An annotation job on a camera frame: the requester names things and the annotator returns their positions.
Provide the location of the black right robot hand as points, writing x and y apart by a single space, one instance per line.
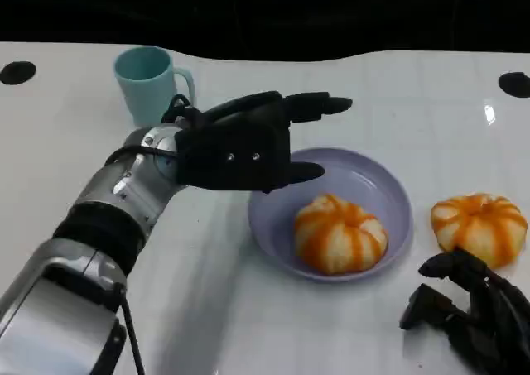
501 325

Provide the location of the pale green mug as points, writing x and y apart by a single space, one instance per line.
143 85

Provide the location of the lilac plate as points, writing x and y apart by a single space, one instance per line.
372 184

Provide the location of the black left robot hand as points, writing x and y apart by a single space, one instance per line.
256 110

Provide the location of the orange and white bread roll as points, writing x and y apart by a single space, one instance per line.
476 226
339 234

